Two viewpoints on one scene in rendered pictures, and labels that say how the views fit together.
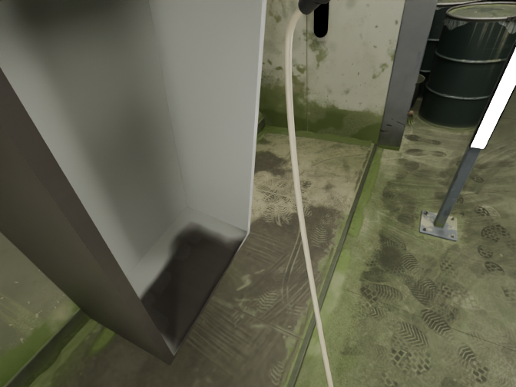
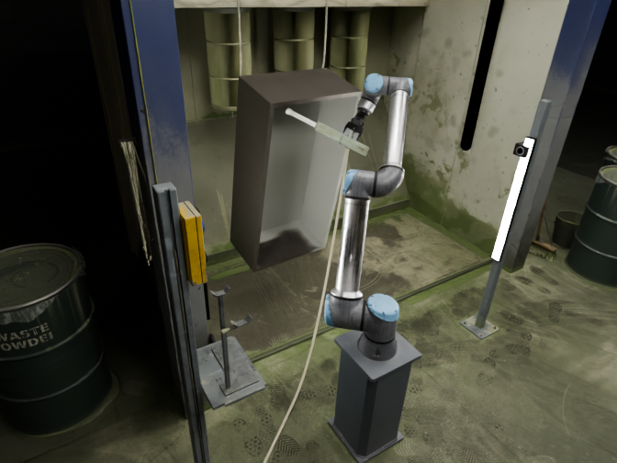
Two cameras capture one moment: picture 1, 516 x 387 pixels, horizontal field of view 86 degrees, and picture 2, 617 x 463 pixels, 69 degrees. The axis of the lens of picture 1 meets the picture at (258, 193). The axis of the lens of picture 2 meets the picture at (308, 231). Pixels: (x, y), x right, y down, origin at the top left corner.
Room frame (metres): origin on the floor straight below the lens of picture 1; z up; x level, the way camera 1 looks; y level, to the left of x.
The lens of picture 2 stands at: (-1.77, -0.93, 2.22)
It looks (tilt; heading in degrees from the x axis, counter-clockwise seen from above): 30 degrees down; 23
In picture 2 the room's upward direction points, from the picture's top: 2 degrees clockwise
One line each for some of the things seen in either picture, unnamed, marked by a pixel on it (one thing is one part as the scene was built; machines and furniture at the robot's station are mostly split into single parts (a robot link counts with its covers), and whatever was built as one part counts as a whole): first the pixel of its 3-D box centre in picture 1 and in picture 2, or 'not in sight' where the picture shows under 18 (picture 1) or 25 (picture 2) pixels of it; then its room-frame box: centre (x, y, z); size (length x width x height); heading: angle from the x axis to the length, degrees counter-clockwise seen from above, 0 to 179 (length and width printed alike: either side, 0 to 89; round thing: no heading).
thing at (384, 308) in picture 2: not in sight; (379, 316); (-0.14, -0.60, 0.83); 0.17 x 0.15 x 0.18; 104
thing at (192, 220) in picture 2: not in sight; (190, 243); (-0.77, -0.07, 1.42); 0.12 x 0.06 x 0.26; 57
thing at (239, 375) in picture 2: not in sight; (227, 337); (-0.68, -0.12, 0.95); 0.26 x 0.15 x 0.32; 57
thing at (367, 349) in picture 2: not in sight; (378, 338); (-0.13, -0.61, 0.69); 0.19 x 0.19 x 0.10
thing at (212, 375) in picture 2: not in sight; (224, 370); (-0.70, -0.11, 0.78); 0.31 x 0.23 x 0.01; 57
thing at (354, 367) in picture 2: not in sight; (370, 391); (-0.13, -0.61, 0.32); 0.31 x 0.31 x 0.64; 57
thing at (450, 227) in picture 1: (438, 225); (479, 326); (1.06, -1.09, 0.01); 0.20 x 0.20 x 0.01; 57
